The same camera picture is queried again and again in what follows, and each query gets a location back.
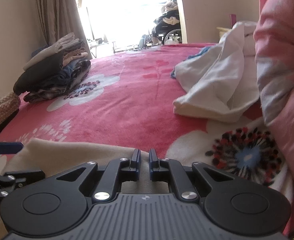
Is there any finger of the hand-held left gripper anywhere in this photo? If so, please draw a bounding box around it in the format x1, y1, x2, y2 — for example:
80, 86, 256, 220
0, 169, 46, 205
0, 137, 24, 155

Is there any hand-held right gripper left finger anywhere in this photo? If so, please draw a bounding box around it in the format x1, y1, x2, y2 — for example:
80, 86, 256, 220
56, 148, 142, 203

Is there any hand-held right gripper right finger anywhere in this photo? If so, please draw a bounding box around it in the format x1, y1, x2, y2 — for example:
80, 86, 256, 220
149, 149, 235, 203

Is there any beige zip hoodie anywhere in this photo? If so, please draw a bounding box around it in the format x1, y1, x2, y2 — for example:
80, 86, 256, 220
0, 137, 174, 240

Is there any stack of folded clothes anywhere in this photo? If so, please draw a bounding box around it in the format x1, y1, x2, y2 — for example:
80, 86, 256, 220
13, 32, 92, 103

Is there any heap of dark and white clothes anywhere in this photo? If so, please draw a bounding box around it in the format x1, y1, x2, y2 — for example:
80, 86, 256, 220
159, 1, 180, 25

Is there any beige knitted cloth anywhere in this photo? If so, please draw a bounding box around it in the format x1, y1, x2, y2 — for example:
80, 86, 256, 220
0, 92, 21, 137

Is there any pink floral blanket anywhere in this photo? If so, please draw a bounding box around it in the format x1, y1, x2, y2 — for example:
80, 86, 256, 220
0, 42, 292, 205

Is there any white garment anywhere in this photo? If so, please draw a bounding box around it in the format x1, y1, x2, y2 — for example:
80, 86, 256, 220
172, 21, 261, 123

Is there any blue garment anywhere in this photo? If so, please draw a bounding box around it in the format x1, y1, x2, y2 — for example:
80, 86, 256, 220
171, 45, 214, 79

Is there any small glass table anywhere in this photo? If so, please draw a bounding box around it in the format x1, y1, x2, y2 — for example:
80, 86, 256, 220
87, 39, 117, 58

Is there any black wheelchair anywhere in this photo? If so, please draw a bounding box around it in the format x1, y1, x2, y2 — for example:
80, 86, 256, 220
139, 16, 182, 48

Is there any cream nightstand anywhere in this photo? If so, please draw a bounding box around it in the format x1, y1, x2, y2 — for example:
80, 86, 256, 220
216, 26, 234, 39

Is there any beige curtain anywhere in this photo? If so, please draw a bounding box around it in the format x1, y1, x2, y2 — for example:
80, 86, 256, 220
33, 0, 91, 53

